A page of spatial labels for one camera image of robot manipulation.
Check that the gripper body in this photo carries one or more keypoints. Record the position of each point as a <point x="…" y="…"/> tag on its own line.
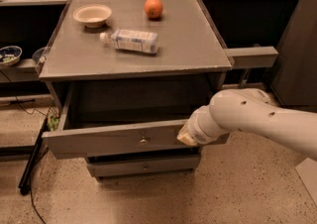
<point x="196" y="130"/>

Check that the grey top drawer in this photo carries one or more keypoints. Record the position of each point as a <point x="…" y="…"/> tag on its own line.
<point x="75" y="138"/>

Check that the grey drawer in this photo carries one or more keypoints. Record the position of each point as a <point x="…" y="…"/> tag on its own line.
<point x="75" y="138"/>
<point x="150" y="165"/>

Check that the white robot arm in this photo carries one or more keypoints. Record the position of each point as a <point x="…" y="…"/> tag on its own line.
<point x="249" y="110"/>

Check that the grey bottom drawer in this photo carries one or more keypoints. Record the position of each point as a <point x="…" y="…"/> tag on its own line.
<point x="150" y="165"/>

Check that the grey drawer cabinet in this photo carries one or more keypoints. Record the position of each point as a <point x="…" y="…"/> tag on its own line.
<point x="123" y="87"/>

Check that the grey side shelf bar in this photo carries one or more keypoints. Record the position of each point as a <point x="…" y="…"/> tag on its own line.
<point x="255" y="57"/>

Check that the clear plastic water bottle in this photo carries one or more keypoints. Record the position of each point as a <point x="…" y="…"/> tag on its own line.
<point x="133" y="41"/>

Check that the white floor board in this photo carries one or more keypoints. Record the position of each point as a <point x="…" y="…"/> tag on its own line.
<point x="307" y="171"/>

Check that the orange fruit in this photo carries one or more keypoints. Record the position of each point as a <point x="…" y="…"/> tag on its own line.
<point x="153" y="8"/>

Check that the green item beside cabinet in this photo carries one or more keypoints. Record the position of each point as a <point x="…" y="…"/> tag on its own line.
<point x="53" y="123"/>

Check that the white paper bowl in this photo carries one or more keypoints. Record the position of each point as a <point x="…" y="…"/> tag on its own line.
<point x="92" y="16"/>

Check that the clear plastic cup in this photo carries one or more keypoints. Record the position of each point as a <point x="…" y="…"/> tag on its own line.
<point x="39" y="53"/>

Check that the black floor bar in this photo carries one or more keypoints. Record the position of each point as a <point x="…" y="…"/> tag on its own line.
<point x="25" y="181"/>

